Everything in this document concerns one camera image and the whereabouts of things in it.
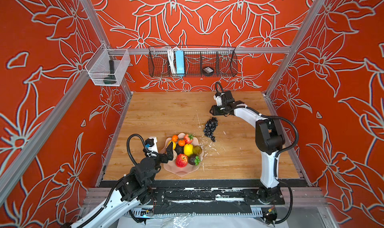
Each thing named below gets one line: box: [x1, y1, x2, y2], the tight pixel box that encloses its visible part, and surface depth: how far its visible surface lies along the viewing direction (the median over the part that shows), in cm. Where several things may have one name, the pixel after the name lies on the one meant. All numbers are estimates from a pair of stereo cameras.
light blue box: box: [175, 50, 185, 77], surface depth 92 cm
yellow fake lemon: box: [183, 143, 194, 157], surface depth 84 cm
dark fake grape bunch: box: [203, 117, 218, 143], surface depth 97 cm
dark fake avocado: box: [175, 143, 184, 155], surface depth 85 cm
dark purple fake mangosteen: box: [188, 154, 201, 166], surface depth 79 cm
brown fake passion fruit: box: [192, 145, 203, 155], surface depth 83 cm
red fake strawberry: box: [184, 134, 194, 144], surface depth 87 cm
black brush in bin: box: [103, 60, 117, 85], surface depth 83 cm
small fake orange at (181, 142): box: [178, 139, 186, 147], surface depth 86 cm
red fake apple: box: [175, 153, 188, 168], surface depth 81 cm
